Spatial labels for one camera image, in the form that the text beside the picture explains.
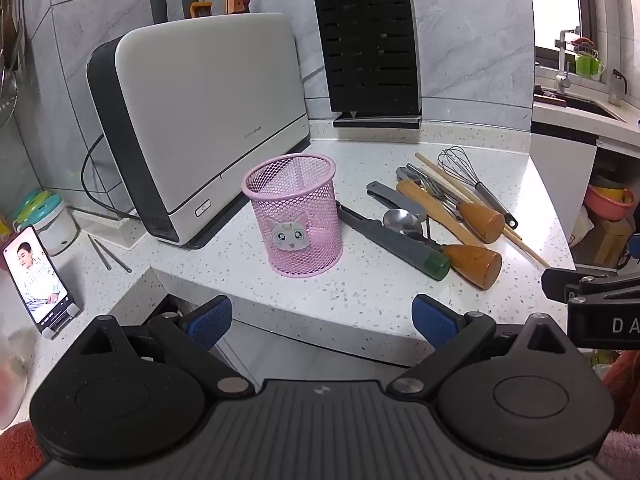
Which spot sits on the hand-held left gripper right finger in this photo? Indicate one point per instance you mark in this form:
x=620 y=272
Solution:
x=435 y=320

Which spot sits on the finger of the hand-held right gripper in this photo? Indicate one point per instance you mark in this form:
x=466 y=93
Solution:
x=575 y=280

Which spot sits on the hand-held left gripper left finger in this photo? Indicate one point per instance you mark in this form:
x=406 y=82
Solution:
x=212 y=317

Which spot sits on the bamboo chopstick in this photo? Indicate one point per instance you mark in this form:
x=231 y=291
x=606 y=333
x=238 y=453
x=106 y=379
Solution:
x=530 y=250
x=515 y=235

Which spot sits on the pink mesh utensil holder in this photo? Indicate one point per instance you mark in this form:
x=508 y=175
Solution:
x=300 y=230

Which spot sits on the grey peeler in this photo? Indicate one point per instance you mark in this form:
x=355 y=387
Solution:
x=395 y=202

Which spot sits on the bamboo spatula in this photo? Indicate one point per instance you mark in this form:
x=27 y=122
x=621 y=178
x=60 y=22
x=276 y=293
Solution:
x=417 y=192

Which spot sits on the steel fork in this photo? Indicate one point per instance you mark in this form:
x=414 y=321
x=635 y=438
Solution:
x=407 y=175

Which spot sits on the person's right forearm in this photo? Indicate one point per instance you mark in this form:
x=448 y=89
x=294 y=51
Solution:
x=622 y=385

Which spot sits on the cardboard box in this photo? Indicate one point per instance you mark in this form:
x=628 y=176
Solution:
x=607 y=240

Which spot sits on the white plastic bag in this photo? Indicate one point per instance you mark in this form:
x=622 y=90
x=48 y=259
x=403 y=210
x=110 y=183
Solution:
x=582 y=225

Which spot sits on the pink plastic basin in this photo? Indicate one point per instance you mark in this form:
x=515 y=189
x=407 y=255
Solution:
x=607 y=202

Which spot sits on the yellow green plastic basin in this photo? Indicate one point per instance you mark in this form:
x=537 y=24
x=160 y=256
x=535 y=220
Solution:
x=607 y=182

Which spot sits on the white sink cabinet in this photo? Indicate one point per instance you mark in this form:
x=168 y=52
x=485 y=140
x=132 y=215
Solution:
x=560 y=170

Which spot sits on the grey metal chopstick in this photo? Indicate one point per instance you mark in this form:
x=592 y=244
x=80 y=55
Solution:
x=100 y=252
x=117 y=260

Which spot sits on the pink fuzzy clothing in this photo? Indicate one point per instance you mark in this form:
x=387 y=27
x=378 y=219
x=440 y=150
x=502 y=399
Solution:
x=622 y=455

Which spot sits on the grey phone stand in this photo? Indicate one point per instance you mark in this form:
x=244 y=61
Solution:
x=70 y=317

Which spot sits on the white jar with teal lid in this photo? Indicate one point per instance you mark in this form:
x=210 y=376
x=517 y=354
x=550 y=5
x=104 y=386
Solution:
x=55 y=232

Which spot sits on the smartphone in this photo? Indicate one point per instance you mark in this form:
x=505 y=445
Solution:
x=35 y=280

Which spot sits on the brown wooden tray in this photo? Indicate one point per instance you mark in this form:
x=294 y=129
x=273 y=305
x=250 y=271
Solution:
x=550 y=99

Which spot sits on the white knife steriliser appliance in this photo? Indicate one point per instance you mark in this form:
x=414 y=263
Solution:
x=200 y=110

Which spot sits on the clear plastic container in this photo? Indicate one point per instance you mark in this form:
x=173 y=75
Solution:
x=10 y=375

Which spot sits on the green cup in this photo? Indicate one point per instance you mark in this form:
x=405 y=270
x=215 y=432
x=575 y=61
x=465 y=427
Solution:
x=582 y=65
x=596 y=68

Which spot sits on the green lidded container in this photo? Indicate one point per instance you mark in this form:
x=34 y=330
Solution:
x=25 y=207

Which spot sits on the teal lidded container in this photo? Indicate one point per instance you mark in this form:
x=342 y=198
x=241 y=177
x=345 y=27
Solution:
x=32 y=194

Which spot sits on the steel sink faucet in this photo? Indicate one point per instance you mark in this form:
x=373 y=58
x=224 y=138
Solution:
x=565 y=60

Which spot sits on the yellow oil bottle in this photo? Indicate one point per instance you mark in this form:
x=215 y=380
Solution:
x=4 y=227

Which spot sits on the red fuzzy clothing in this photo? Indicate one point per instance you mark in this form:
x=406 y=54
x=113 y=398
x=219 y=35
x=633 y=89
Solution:
x=20 y=455

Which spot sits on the black slotted knife block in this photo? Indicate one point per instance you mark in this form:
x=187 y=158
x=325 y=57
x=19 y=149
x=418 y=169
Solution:
x=367 y=55

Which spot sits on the window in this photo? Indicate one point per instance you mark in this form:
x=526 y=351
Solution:
x=615 y=5

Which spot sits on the hanging metal strainer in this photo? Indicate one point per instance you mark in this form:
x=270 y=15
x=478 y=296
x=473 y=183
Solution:
x=5 y=100

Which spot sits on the small orange timer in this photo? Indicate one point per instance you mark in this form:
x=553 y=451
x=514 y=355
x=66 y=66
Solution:
x=202 y=10

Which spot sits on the hanging metal spatula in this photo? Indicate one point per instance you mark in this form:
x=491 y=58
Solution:
x=12 y=35

